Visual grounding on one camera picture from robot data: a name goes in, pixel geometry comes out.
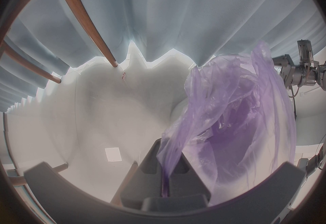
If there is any pale blue curtain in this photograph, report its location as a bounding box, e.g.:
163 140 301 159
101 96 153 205
0 0 326 114

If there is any black cable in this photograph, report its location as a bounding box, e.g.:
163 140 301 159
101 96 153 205
287 85 299 123

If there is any purple plastic bag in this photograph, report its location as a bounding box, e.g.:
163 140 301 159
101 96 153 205
157 41 297 206

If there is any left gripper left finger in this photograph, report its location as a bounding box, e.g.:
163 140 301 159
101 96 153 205
120 139 166 209

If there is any white trash bin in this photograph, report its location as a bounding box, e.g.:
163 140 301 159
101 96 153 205
166 97 297 204

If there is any white cushioned wooden chair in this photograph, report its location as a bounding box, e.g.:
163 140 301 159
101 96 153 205
0 0 139 208

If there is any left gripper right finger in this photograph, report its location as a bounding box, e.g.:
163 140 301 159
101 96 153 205
168 152 212 206

